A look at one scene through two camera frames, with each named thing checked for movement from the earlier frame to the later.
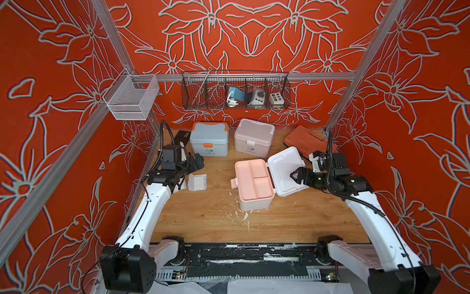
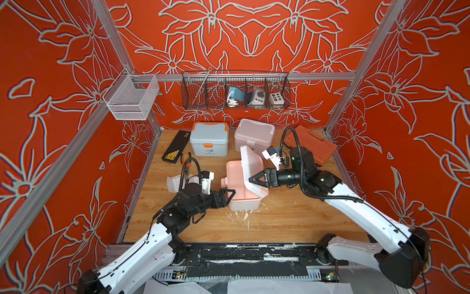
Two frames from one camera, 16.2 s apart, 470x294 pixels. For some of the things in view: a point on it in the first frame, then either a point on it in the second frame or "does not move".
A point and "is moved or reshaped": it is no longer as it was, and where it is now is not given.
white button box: [276, 98] does not move
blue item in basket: [236, 94] does not move
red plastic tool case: [308, 140] does not move
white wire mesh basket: [131, 96] does not move
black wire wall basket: [235, 90] does not move
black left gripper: [193, 166] → [223, 203]
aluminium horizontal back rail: [188, 76] does not move
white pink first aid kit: [257, 181] is moved or reshaped
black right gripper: [302, 170] → [272, 182]
